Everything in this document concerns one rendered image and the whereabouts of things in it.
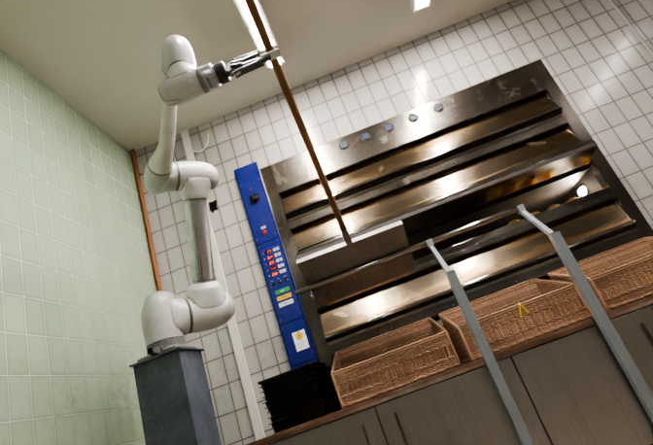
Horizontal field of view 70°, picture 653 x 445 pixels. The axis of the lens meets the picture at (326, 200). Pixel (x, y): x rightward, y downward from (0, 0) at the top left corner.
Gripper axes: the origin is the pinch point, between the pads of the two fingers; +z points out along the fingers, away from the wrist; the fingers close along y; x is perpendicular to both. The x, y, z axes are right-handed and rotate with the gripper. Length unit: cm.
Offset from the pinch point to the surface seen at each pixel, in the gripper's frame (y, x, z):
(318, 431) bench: 68, -132, -39
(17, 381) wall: 53, -55, -122
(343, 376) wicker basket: 51, -127, -22
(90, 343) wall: 19, -85, -122
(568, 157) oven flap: -28, -127, 131
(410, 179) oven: -57, -126, 48
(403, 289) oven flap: -4, -156, 19
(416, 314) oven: 10, -162, 21
